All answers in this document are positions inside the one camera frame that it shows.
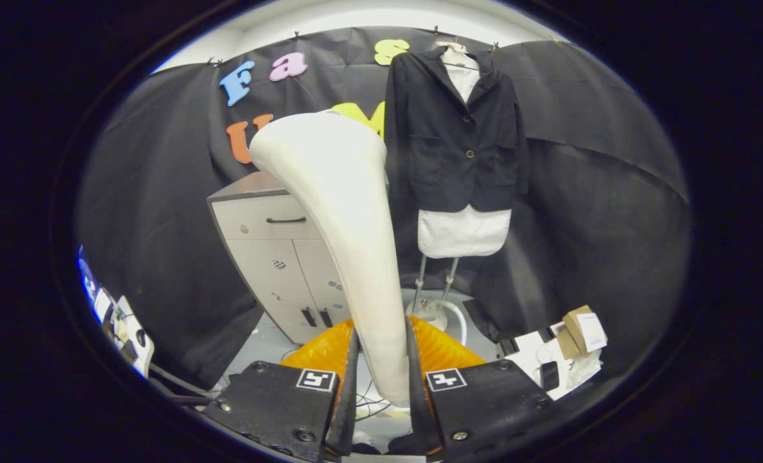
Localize white box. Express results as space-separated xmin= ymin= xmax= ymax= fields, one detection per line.
xmin=502 ymin=325 xmax=604 ymax=401

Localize black floor cables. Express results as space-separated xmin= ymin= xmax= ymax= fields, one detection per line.
xmin=354 ymin=379 xmax=395 ymax=422

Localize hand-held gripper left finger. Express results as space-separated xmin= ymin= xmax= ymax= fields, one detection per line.
xmin=202 ymin=316 xmax=360 ymax=463

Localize grey cabinet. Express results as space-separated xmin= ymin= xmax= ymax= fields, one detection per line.
xmin=206 ymin=170 xmax=356 ymax=346

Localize garment steamer base with poles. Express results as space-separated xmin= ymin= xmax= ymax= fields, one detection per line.
xmin=407 ymin=256 xmax=460 ymax=332

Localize cardboard box with label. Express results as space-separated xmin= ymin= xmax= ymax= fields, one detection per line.
xmin=561 ymin=305 xmax=609 ymax=359

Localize row of backdrop clips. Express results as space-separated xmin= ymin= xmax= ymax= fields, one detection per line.
xmin=206 ymin=24 xmax=565 ymax=68

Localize black blazer jacket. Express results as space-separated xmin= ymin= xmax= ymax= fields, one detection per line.
xmin=384 ymin=46 xmax=530 ymax=214

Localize white and blue equipment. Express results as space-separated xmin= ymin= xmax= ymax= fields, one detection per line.
xmin=79 ymin=248 xmax=155 ymax=378

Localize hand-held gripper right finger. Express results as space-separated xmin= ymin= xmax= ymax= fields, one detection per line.
xmin=407 ymin=315 xmax=568 ymax=462

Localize white garment steamer head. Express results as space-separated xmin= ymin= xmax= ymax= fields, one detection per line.
xmin=249 ymin=111 xmax=414 ymax=406

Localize beige plastic hanger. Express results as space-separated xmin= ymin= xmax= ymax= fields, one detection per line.
xmin=436 ymin=42 xmax=478 ymax=68

